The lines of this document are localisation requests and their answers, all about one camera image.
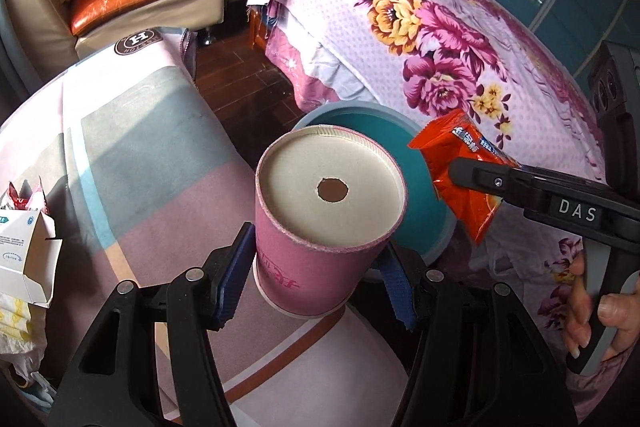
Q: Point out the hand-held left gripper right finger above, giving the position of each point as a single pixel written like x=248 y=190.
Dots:
x=397 y=294

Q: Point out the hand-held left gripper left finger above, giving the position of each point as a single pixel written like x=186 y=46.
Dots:
x=235 y=279

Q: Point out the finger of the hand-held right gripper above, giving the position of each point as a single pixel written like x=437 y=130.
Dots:
x=492 y=181

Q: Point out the orange snack packet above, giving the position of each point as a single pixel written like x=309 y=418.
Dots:
x=460 y=212

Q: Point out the teal plastic bin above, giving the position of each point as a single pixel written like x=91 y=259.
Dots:
x=410 y=187

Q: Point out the pink paper cup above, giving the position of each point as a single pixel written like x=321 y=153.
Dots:
x=320 y=252

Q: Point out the person's right hand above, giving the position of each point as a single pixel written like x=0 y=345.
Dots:
x=575 y=322

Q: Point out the pink floral blanket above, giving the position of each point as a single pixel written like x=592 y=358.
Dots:
x=450 y=32

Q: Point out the pastel patterned table cloth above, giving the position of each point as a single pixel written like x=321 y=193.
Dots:
x=150 y=132

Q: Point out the white cardboard box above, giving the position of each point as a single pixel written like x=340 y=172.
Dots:
x=25 y=247

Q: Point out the white yellow plastic bag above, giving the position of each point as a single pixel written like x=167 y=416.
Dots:
x=17 y=327

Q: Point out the red white wrapper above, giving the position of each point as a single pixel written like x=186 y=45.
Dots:
x=22 y=197

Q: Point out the wooden bed frame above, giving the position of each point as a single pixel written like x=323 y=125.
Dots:
x=257 y=29

